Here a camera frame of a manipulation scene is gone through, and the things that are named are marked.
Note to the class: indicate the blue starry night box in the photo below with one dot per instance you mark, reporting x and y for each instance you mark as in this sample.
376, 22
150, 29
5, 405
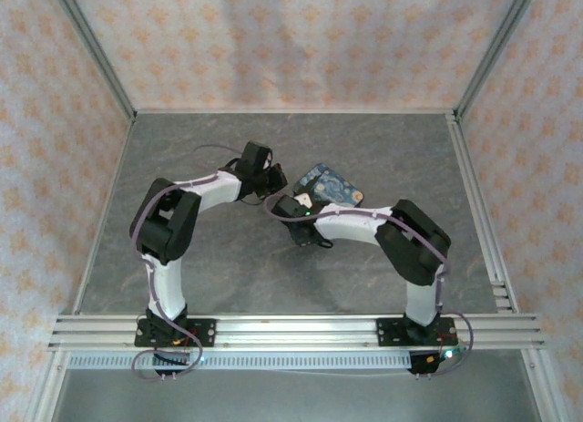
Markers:
332, 187

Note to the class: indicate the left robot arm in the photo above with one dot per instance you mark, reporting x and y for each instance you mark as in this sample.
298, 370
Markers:
165, 285

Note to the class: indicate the thin metal edge strip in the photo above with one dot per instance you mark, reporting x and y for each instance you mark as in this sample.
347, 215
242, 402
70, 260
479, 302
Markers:
102, 217
296, 110

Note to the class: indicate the wide aluminium frame rail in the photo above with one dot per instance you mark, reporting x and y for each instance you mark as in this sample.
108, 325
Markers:
296, 333

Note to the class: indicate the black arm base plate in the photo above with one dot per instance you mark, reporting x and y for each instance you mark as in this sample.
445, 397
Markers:
205, 333
389, 333

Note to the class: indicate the aluminium side frame rail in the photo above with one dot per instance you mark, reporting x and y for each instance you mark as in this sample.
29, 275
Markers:
483, 212

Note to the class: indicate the aluminium frame corner post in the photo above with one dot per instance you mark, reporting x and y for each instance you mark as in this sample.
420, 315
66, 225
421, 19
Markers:
98, 57
494, 53

